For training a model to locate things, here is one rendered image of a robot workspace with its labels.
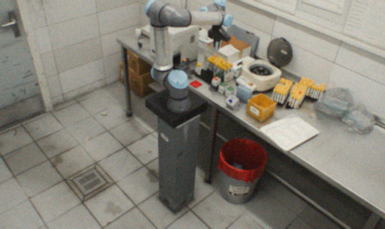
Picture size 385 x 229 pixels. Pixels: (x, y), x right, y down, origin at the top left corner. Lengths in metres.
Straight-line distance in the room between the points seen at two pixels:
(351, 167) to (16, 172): 2.58
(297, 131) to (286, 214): 0.90
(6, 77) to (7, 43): 0.33
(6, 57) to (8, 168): 0.96
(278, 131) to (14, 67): 2.39
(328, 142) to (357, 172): 0.25
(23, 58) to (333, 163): 2.70
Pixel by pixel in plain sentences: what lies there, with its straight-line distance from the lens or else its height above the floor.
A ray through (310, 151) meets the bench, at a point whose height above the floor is 0.87.
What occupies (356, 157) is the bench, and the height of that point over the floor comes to 0.87.
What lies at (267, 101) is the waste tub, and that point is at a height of 0.95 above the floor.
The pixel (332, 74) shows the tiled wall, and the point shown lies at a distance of 2.52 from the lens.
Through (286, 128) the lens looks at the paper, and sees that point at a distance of 2.17.
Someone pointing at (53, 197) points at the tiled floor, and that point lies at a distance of 2.96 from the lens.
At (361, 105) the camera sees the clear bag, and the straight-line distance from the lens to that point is 2.38.
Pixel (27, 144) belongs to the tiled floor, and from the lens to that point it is 3.47.
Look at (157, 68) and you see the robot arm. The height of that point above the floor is 1.18.
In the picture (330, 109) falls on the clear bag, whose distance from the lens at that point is 2.41.
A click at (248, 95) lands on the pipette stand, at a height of 0.94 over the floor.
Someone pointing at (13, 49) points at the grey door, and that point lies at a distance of 3.37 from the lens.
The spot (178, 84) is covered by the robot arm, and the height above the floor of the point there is 1.14.
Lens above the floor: 2.24
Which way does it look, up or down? 38 degrees down
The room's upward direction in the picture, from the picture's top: 3 degrees clockwise
